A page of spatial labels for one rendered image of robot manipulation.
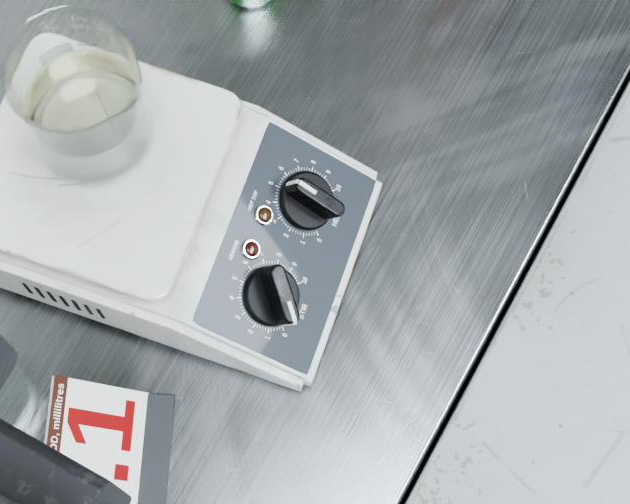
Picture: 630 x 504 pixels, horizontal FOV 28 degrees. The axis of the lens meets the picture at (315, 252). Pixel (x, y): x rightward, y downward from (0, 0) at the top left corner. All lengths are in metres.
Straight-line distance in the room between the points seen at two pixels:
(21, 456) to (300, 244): 0.43
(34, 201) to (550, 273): 0.29
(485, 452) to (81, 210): 0.25
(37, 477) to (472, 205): 0.51
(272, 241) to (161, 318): 0.07
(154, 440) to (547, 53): 0.33
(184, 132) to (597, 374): 0.27
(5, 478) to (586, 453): 0.49
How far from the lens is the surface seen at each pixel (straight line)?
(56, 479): 0.25
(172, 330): 0.65
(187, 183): 0.64
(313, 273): 0.68
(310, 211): 0.67
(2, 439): 0.26
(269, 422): 0.70
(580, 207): 0.74
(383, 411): 0.70
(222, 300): 0.65
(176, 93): 0.66
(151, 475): 0.69
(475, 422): 0.70
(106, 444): 0.68
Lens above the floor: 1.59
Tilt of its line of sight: 73 degrees down
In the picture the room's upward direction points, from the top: 2 degrees clockwise
